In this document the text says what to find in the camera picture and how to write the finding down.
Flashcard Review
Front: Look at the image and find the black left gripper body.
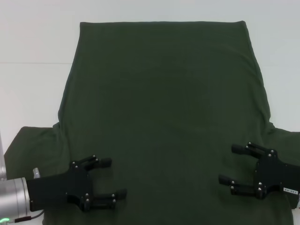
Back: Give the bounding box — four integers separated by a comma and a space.
26, 161, 95, 211

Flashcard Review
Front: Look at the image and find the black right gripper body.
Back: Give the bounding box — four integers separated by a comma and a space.
254, 152, 300, 197

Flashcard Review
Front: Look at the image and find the dark green t-shirt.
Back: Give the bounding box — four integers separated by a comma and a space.
4, 20, 300, 225

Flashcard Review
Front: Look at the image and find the dark left arm cable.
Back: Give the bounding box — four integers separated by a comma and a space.
13, 210, 45, 222

